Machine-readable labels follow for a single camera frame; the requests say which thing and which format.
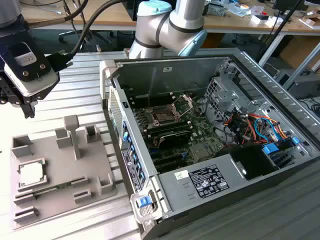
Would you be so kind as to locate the grey computer on floor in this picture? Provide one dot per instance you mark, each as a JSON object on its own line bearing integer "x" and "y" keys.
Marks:
{"x": 305, "y": 86}

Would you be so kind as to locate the installed black RAM stick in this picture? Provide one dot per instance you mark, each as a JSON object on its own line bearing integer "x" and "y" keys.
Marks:
{"x": 166, "y": 125}

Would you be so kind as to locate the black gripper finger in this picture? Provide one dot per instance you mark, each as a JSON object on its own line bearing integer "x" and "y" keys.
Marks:
{"x": 28, "y": 110}

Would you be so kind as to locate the silver CPU chip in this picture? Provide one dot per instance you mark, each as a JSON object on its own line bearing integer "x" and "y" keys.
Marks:
{"x": 31, "y": 175}

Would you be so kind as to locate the brown cardboard box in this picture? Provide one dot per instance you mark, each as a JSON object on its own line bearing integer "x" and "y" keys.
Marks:
{"x": 295, "y": 50}

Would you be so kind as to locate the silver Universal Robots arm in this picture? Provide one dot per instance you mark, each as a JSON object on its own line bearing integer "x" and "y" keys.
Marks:
{"x": 155, "y": 27}

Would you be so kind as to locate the blue case latch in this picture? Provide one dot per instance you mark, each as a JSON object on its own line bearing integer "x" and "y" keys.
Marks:
{"x": 144, "y": 202}

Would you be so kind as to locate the thin metal locking lever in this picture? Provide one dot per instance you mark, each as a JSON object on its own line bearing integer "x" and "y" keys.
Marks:
{"x": 149, "y": 101}

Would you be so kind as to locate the black office chair base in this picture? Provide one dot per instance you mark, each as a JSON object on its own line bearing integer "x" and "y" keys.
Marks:
{"x": 67, "y": 36}

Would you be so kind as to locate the open grey PC case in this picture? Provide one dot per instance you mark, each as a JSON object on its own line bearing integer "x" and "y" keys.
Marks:
{"x": 175, "y": 77}

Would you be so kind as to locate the green motherboard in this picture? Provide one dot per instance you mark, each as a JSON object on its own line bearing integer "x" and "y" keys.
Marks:
{"x": 205, "y": 130}

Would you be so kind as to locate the small white box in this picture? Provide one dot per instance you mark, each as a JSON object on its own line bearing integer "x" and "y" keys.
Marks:
{"x": 268, "y": 22}

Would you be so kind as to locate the perforated metal drive cage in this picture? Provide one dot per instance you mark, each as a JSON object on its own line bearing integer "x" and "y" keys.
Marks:
{"x": 220, "y": 100}

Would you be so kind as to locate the green RAM stick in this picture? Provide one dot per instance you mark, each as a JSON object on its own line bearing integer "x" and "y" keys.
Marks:
{"x": 57, "y": 187}

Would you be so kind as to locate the white camera with black plate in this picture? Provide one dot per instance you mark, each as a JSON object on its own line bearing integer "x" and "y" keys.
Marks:
{"x": 42, "y": 83}

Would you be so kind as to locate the blue disk carrier latch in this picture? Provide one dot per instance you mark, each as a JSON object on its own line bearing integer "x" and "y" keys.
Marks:
{"x": 270, "y": 149}

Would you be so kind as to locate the CPU socket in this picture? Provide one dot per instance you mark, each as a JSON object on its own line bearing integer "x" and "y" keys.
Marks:
{"x": 162, "y": 115}

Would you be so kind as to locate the black plastic air duct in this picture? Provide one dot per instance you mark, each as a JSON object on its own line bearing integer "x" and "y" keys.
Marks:
{"x": 250, "y": 160}

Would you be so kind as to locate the grey power supply unit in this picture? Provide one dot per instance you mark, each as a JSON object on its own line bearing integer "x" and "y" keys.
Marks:
{"x": 175, "y": 195}

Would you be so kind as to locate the grey metal drive unit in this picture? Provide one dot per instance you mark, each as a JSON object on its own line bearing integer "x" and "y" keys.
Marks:
{"x": 216, "y": 10}

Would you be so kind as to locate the grey plastic parts rack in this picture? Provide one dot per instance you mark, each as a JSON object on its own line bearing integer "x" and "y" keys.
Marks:
{"x": 62, "y": 162}

